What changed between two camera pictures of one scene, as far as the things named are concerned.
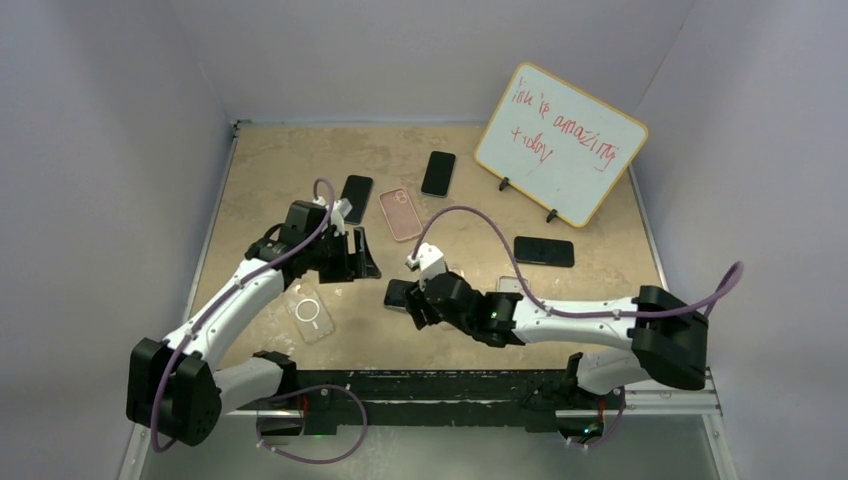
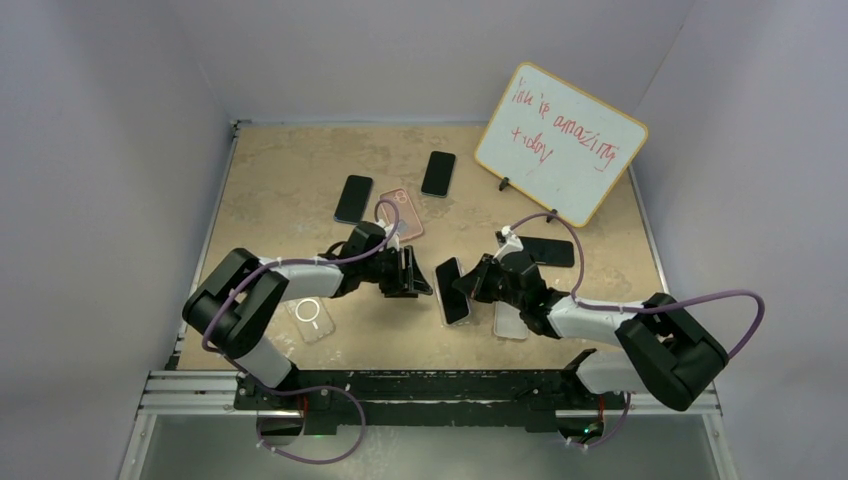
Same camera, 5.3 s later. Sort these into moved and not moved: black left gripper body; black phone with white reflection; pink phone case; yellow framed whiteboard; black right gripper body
Moved: black left gripper body; black phone with white reflection; black right gripper body
Not moved: yellow framed whiteboard; pink phone case
